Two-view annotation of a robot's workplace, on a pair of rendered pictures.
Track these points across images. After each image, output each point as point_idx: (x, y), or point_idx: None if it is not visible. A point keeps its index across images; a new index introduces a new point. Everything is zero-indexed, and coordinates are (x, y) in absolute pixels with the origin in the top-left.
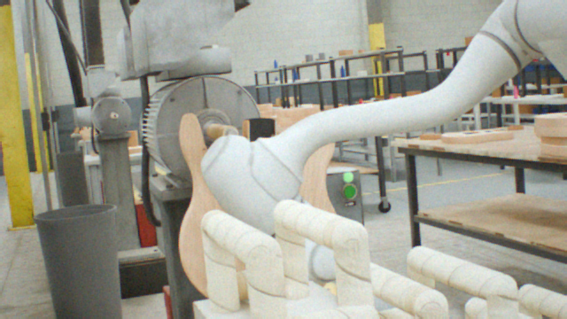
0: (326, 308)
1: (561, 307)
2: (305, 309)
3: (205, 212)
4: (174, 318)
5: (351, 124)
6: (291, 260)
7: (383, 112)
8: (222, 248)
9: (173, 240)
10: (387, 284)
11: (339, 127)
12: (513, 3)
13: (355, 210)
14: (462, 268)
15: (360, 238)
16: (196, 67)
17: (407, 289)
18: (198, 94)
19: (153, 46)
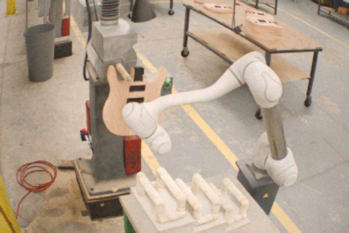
0: (170, 198)
1: (233, 191)
2: (163, 198)
3: (114, 103)
4: (90, 116)
5: (178, 102)
6: (160, 183)
7: (189, 98)
8: None
9: (95, 95)
10: (187, 196)
11: (173, 103)
12: (243, 67)
13: (169, 92)
14: (208, 191)
15: (184, 200)
16: None
17: (193, 201)
18: None
19: (105, 55)
